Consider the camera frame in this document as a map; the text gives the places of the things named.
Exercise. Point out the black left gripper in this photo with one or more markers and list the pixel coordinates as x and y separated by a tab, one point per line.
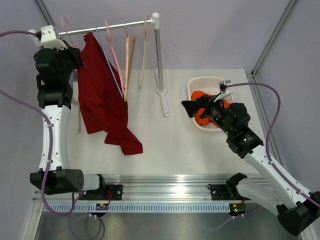
74	53

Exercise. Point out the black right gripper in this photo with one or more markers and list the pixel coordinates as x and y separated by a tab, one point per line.
192	107

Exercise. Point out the orange t shirt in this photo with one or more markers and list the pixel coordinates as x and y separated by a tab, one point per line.
204	122

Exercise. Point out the light blue wire hanger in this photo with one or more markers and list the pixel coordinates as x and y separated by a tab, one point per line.
108	63

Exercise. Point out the thin pink wire hanger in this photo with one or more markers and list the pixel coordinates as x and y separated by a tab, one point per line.
64	22

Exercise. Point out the dark red t shirt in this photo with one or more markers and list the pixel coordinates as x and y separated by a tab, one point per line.
100	103

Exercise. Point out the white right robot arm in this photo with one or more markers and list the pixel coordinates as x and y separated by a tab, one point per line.
294	205

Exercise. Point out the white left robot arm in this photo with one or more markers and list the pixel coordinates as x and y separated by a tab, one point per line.
55	100

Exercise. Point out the thick pink plastic hanger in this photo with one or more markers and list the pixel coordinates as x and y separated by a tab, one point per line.
111	48

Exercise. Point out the brown wooden hanger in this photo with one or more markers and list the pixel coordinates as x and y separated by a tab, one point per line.
129	52

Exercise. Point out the beige wooden hanger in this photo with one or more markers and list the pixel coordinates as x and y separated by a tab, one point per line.
145	51

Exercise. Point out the white perforated plastic basket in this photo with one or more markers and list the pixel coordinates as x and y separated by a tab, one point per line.
209	85

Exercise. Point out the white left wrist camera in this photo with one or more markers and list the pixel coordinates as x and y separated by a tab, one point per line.
50	38

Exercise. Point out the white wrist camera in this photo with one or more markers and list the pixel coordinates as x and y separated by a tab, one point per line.
50	38
225	90

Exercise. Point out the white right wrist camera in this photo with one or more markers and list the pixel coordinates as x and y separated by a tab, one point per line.
225	90

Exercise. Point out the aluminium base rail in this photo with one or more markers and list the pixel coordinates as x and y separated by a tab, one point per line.
136	188

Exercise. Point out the white slotted cable duct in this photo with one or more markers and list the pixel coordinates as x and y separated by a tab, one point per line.
117	207

